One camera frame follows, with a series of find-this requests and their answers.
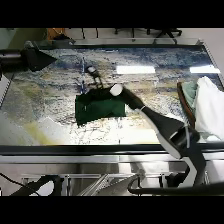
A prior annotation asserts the dark green garment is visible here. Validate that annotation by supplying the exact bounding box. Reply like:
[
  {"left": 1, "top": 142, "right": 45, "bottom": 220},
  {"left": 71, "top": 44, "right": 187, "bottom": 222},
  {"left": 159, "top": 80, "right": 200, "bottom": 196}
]
[{"left": 74, "top": 89, "right": 128, "bottom": 127}]

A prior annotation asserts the brown clothes hanger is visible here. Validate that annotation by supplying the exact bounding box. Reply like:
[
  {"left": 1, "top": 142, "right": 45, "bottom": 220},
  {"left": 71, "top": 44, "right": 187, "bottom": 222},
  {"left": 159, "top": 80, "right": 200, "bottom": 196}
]
[{"left": 176, "top": 81, "right": 198, "bottom": 130}]

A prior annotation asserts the pale green garment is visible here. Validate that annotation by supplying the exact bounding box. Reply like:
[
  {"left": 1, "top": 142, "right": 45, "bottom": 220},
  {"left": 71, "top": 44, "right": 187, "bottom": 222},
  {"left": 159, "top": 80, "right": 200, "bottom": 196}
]
[{"left": 181, "top": 80, "right": 200, "bottom": 108}]

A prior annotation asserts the black office chair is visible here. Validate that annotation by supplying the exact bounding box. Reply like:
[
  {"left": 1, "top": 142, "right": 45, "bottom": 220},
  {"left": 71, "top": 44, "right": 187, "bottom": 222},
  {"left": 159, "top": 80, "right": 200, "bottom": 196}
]
[{"left": 146, "top": 27, "right": 184, "bottom": 39}]

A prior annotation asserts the white garment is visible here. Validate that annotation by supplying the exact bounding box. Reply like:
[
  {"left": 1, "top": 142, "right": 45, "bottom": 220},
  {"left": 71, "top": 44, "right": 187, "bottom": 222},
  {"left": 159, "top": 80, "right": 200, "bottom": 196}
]
[{"left": 194, "top": 76, "right": 224, "bottom": 142}]

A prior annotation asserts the black cable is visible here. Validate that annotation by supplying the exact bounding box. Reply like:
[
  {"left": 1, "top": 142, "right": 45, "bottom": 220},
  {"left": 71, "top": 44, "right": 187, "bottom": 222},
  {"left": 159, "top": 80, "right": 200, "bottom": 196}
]
[
  {"left": 0, "top": 172, "right": 42, "bottom": 197},
  {"left": 127, "top": 173, "right": 224, "bottom": 197}
]

